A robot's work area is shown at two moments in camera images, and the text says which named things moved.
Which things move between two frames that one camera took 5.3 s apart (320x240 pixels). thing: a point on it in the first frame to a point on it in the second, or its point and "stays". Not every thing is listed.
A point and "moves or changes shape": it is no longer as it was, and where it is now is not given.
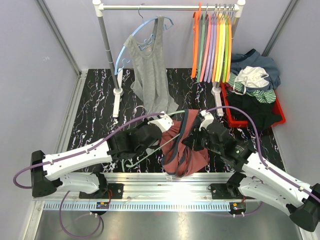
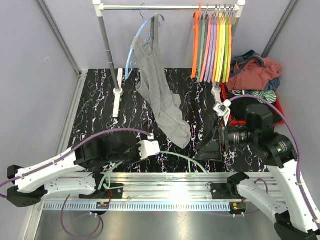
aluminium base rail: (153, 191) stays
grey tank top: (150, 85) moves or changes shape
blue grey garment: (252, 58) stays
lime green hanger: (226, 49) stays
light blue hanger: (144, 21) to (147, 43)
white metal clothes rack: (117, 91) stays
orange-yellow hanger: (217, 48) stays
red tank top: (178, 158) to (253, 74)
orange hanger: (196, 16) stays
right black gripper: (192, 141) to (210, 146)
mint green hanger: (170, 114) to (190, 175)
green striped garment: (266, 96) stays
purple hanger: (208, 69) stays
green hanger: (203, 26) stays
